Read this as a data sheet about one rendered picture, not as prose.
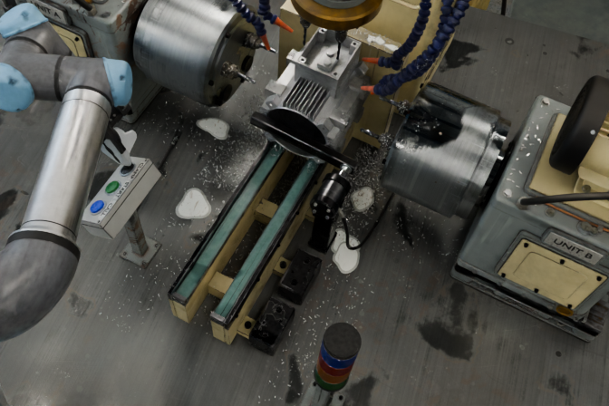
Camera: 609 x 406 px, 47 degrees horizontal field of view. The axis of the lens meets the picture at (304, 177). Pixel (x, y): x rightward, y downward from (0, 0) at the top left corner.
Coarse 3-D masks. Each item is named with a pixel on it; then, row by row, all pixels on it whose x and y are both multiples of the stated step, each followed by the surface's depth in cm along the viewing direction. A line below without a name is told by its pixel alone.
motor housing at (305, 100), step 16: (288, 80) 155; (368, 80) 158; (288, 96) 148; (304, 96) 147; (320, 96) 148; (352, 96) 153; (272, 112) 157; (288, 112) 162; (304, 112) 147; (320, 112) 148; (352, 112) 154; (304, 128) 163; (336, 128) 150; (288, 144) 160; (336, 144) 151
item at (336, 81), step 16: (320, 32) 152; (304, 48) 149; (320, 48) 153; (336, 48) 154; (352, 48) 151; (304, 64) 147; (320, 64) 149; (336, 64) 151; (352, 64) 152; (304, 80) 150; (320, 80) 148; (336, 80) 145; (336, 96) 151
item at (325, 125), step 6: (360, 66) 154; (366, 66) 156; (360, 72) 156; (270, 96) 150; (276, 96) 149; (270, 102) 149; (276, 102) 149; (270, 108) 150; (324, 120) 146; (318, 126) 147; (324, 126) 146; (330, 126) 147; (324, 132) 148; (270, 138) 160; (318, 162) 158
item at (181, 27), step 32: (160, 0) 152; (192, 0) 152; (224, 0) 154; (160, 32) 151; (192, 32) 149; (224, 32) 149; (160, 64) 154; (192, 64) 150; (224, 64) 154; (192, 96) 157; (224, 96) 162
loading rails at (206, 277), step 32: (352, 128) 174; (256, 160) 159; (288, 160) 172; (256, 192) 157; (288, 192) 157; (224, 224) 152; (288, 224) 152; (192, 256) 146; (224, 256) 155; (256, 256) 148; (192, 288) 144; (224, 288) 152; (256, 288) 150; (224, 320) 140
